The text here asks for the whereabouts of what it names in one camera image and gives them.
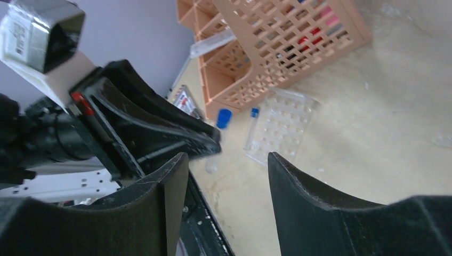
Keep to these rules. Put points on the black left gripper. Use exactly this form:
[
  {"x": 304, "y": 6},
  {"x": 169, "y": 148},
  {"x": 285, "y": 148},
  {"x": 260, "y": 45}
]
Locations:
[{"x": 118, "y": 118}]

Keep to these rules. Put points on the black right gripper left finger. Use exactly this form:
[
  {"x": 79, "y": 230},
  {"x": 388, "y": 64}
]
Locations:
[{"x": 141, "y": 219}]

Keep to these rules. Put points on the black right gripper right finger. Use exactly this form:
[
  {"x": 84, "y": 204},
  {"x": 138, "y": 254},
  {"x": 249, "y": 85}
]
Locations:
[{"x": 313, "y": 218}]

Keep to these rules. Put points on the clear plastic well plate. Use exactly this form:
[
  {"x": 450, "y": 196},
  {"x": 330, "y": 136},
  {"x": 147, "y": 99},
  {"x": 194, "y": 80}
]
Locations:
[{"x": 284, "y": 116}]

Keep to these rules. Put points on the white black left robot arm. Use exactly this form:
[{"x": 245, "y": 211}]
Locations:
[{"x": 14, "y": 126}]

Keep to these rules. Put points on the orange perforated file organizer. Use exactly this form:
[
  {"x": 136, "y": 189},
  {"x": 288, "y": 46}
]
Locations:
[{"x": 277, "y": 43}]

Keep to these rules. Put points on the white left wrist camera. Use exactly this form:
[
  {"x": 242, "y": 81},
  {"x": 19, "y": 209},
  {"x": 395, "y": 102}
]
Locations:
[{"x": 39, "y": 41}]

